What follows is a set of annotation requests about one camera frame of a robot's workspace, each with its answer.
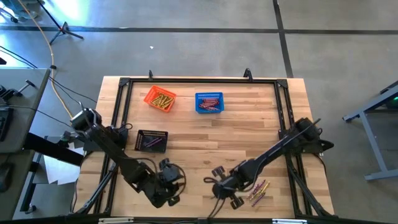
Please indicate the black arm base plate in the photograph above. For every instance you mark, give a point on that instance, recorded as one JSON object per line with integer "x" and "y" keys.
{"x": 311, "y": 150}
{"x": 88, "y": 145}

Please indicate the black plastic basket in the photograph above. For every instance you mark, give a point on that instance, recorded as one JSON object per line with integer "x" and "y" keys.
{"x": 155, "y": 148}

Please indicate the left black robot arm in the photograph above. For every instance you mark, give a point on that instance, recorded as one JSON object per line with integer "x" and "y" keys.
{"x": 109, "y": 146}

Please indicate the magenta crayon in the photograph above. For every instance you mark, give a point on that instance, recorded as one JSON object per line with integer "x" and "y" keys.
{"x": 252, "y": 192}

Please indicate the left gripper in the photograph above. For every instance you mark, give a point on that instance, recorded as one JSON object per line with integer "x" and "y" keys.
{"x": 160, "y": 191}

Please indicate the black desk clamp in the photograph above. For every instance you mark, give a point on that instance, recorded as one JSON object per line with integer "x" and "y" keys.
{"x": 9, "y": 92}

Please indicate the black keyboard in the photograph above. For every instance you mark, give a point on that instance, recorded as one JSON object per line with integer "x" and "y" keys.
{"x": 4, "y": 124}

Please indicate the silver bracket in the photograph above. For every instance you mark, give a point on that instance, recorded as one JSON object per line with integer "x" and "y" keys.
{"x": 115, "y": 221}
{"x": 289, "y": 221}

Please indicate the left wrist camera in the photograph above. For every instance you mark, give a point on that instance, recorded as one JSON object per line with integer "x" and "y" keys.
{"x": 169, "y": 171}

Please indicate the black computer mouse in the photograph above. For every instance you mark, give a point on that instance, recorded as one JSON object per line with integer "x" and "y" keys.
{"x": 4, "y": 177}

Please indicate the blue plastic basket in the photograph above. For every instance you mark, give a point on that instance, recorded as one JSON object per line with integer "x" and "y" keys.
{"x": 217, "y": 95}

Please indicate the white paper sheets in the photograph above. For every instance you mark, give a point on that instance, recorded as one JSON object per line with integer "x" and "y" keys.
{"x": 59, "y": 171}

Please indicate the grey chair base leg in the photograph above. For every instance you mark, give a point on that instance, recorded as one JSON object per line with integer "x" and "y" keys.
{"x": 12, "y": 18}

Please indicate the dark grey desk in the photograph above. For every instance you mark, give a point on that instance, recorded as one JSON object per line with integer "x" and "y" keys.
{"x": 18, "y": 186}

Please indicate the black desk support beam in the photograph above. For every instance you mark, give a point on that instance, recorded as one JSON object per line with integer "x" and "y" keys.
{"x": 53, "y": 150}

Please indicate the black device with green light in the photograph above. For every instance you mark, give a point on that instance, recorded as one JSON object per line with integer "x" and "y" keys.
{"x": 393, "y": 102}

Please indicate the black metal table frame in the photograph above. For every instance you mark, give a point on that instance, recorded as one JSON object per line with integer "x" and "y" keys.
{"x": 202, "y": 80}

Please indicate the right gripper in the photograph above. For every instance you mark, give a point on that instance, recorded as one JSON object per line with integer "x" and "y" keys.
{"x": 225, "y": 186}

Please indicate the orange plastic basket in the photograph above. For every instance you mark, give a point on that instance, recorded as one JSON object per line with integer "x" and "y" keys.
{"x": 170, "y": 97}

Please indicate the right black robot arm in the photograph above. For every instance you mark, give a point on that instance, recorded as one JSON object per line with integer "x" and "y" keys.
{"x": 273, "y": 151}

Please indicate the black tripod stand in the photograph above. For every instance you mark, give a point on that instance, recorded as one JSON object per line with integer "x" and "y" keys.
{"x": 63, "y": 29}

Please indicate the grey metal table frame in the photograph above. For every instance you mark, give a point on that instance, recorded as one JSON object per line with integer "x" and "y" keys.
{"x": 373, "y": 146}

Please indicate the black frame clamp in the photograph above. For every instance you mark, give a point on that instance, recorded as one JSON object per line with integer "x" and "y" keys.
{"x": 247, "y": 74}
{"x": 150, "y": 74}

